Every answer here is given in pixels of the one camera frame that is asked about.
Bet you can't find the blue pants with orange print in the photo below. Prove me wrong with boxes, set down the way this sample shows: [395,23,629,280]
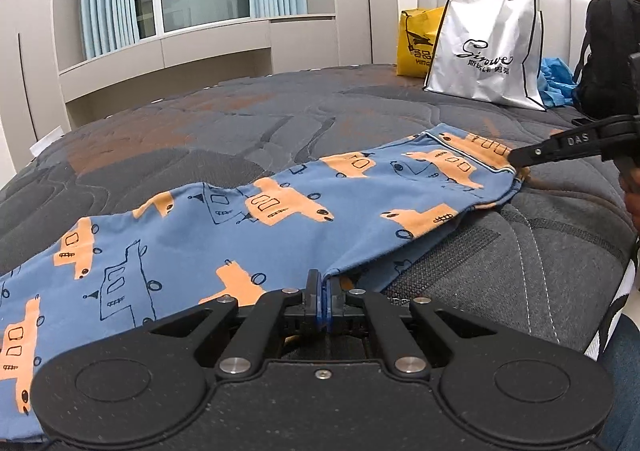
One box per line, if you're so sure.
[0,122,531,440]

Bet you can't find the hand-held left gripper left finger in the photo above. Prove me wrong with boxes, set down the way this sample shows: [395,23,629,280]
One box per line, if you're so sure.
[149,269,324,378]

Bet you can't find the yellow bag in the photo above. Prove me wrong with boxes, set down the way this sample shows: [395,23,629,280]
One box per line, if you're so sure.
[397,7,447,79]

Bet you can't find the black backpack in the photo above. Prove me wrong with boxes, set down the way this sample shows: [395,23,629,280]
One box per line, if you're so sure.
[571,0,640,123]

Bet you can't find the person's leg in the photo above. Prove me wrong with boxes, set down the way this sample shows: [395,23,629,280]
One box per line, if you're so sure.
[598,313,640,451]

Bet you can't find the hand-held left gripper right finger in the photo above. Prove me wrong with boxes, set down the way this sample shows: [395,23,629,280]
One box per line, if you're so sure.
[324,275,497,378]

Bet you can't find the beige window bench cabinet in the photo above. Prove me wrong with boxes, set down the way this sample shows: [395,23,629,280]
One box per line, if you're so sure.
[57,12,342,118]

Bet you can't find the grey orange quilted mattress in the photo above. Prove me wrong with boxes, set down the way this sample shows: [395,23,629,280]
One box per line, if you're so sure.
[0,62,637,367]

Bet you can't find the black white striped bed sheet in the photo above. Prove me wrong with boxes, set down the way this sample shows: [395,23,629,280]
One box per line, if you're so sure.
[584,281,638,363]

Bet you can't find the white mattress label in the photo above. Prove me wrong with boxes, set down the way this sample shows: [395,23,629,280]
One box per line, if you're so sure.
[29,130,65,156]

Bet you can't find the white shopping bag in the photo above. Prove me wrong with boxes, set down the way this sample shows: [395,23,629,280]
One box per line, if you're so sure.
[423,0,547,112]

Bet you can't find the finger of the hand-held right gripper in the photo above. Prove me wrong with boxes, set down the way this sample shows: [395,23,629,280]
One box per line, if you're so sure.
[507,114,640,168]

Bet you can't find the blue crumpled cloth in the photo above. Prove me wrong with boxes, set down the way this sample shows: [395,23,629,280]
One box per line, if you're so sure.
[537,57,577,109]

